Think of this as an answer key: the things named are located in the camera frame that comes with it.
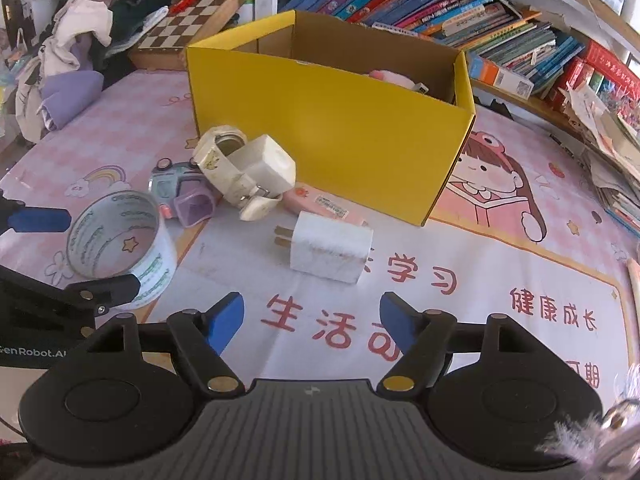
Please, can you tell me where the purple garment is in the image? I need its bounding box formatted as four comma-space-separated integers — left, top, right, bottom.
40, 69, 104, 132

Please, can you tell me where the white tote bag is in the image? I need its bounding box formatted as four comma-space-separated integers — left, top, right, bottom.
14, 54, 52, 144

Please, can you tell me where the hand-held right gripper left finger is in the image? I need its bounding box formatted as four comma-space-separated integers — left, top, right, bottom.
87, 291, 247, 395

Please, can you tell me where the white watch with cream strap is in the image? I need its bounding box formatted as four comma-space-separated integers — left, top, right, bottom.
192, 125, 297, 222

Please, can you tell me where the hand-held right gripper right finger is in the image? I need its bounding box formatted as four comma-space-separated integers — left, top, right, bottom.
379, 291, 551, 394

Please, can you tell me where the wooden chessboard box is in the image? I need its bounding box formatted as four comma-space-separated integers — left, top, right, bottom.
129, 0, 255, 71

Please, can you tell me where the red boxed book set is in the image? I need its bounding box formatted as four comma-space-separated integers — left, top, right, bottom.
549, 40, 640, 121

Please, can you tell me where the orange and white box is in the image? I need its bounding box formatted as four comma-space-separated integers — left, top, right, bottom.
467, 52, 536, 101

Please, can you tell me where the black garment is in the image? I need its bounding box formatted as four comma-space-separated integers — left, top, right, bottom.
99, 0, 174, 87

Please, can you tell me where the clear printed tape roll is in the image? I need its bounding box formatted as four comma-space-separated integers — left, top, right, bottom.
66, 191, 177, 311

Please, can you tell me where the pink plush toy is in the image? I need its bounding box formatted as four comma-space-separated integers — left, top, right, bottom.
367, 69, 431, 95

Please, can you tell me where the cream garment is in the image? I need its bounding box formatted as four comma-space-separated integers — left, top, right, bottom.
39, 0, 115, 92

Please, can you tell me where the yellow cardboard box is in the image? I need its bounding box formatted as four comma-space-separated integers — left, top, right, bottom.
186, 10, 477, 227

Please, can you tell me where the pink eraser case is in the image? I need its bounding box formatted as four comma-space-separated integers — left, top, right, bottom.
280, 184, 368, 226

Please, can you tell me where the white charger plug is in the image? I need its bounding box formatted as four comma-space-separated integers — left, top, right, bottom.
273, 211, 374, 285

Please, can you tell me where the stack of paper booklets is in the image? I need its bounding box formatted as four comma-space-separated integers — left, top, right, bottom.
565, 82, 640, 241

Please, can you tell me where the pink printed desktop mat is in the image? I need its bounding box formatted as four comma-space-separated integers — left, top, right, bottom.
0, 67, 640, 411

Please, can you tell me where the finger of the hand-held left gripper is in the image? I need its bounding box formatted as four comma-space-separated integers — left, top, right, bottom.
0, 194, 72, 235
0, 264, 142, 333

